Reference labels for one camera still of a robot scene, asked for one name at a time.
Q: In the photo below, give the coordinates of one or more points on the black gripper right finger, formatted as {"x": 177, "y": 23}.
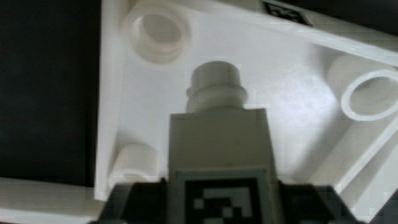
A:
{"x": 312, "y": 205}

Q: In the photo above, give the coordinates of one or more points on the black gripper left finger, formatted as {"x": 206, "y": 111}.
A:
{"x": 138, "y": 204}

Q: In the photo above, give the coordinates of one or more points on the white square tabletop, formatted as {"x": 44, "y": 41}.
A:
{"x": 319, "y": 72}

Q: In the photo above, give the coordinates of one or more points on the white U-shaped obstacle wall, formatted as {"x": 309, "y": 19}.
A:
{"x": 47, "y": 203}

